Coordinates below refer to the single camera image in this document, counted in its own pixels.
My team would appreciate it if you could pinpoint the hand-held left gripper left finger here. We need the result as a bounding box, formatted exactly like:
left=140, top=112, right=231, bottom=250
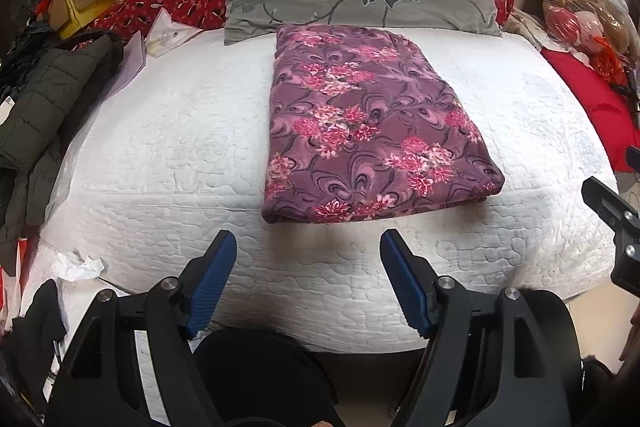
left=42, top=229, right=238, bottom=427

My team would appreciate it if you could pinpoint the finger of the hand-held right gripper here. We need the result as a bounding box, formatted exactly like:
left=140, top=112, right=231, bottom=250
left=581, top=176, right=640, bottom=294

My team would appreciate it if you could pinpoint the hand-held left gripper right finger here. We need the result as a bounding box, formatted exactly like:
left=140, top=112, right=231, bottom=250
left=379, top=229, right=576, bottom=427

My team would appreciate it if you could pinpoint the purple floral garment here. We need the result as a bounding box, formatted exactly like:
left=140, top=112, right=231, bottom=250
left=261, top=24, right=506, bottom=225

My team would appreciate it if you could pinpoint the crumpled white tissue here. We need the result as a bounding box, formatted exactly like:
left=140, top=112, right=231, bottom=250
left=51, top=252, right=104, bottom=283

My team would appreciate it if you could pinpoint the white quilted bedspread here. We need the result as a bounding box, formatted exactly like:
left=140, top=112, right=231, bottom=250
left=37, top=24, right=621, bottom=408

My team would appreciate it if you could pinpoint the black cloth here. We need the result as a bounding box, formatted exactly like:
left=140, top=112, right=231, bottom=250
left=14, top=279, right=68, bottom=408

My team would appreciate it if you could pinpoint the beige cloth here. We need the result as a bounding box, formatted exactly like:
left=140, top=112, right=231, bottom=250
left=502, top=9, right=551, bottom=52

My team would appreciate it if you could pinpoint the plastic bag of plush toys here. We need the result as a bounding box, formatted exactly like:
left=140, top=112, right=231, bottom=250
left=537, top=0, right=636, bottom=72

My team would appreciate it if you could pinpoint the white paper sheet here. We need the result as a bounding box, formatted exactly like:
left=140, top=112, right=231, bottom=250
left=116, top=31, right=148, bottom=84

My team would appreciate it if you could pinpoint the olive puffer jacket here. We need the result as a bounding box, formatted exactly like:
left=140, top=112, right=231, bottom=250
left=0, top=32, right=125, bottom=258

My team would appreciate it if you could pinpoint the clear plastic packet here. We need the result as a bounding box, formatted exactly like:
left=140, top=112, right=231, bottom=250
left=144, top=7, right=203, bottom=58

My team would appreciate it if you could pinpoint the yellow box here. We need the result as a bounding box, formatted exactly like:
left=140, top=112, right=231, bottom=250
left=59, top=0, right=117, bottom=40

